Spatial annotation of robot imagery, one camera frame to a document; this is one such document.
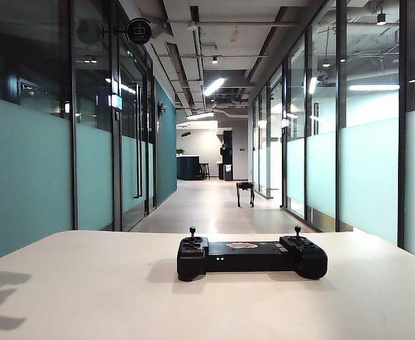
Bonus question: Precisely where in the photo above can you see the black remote control with joysticks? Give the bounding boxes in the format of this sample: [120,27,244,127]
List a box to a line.
[176,226,329,283]

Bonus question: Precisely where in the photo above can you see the black quadruped robot dog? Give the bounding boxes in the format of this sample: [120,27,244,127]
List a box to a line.
[236,181,256,208]

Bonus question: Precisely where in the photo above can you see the blue lit door sign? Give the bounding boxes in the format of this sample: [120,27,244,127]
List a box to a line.
[108,92,123,111]

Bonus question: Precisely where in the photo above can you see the dark bar counter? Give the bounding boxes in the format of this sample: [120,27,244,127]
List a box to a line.
[176,155,202,181]

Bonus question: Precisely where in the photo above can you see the tall black cabinet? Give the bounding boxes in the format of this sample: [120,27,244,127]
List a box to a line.
[222,130,235,181]

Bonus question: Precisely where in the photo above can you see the long ceiling tube light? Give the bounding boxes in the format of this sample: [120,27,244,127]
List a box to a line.
[203,77,226,96]

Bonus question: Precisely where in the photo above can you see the round black hanging sign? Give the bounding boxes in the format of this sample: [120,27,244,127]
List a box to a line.
[126,17,153,45]

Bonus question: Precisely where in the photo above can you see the long black vertical door handle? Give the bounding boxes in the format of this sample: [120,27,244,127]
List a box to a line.
[132,81,144,198]

